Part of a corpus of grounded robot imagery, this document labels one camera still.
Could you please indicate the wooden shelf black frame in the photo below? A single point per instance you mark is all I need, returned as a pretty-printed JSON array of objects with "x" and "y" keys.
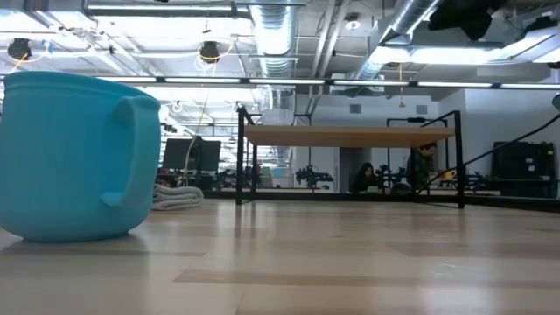
[{"x": 350, "y": 136}]

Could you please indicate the black background robot arm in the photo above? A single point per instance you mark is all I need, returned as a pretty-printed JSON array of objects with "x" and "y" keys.
[{"x": 312, "y": 177}]

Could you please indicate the black ceiling camera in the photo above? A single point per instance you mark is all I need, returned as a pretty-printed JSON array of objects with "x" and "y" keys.
[
  {"x": 209, "y": 51},
  {"x": 18, "y": 48}
]

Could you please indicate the clear glass cup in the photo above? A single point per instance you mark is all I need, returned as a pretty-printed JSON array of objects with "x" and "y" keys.
[{"x": 278, "y": 116}]

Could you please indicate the folded grey towel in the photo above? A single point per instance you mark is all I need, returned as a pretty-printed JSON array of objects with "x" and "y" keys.
[{"x": 177, "y": 197}]

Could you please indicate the person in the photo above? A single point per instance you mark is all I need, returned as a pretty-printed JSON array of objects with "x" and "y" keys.
[
  {"x": 363, "y": 179},
  {"x": 422, "y": 166}
]

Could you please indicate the black computer monitor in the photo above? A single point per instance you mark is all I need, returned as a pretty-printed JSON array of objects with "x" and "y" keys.
[
  {"x": 177, "y": 153},
  {"x": 211, "y": 155}
]

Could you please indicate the large blue cup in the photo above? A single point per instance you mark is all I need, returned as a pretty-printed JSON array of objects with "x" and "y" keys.
[{"x": 65, "y": 153}]

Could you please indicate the black cabinet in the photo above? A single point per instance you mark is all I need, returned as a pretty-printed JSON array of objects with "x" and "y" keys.
[{"x": 522, "y": 166}]

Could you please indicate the yellow mug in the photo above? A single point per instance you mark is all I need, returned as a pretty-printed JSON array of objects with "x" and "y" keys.
[{"x": 449, "y": 174}]

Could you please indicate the white LED light bar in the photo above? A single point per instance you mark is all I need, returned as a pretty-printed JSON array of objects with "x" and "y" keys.
[{"x": 284, "y": 81}]

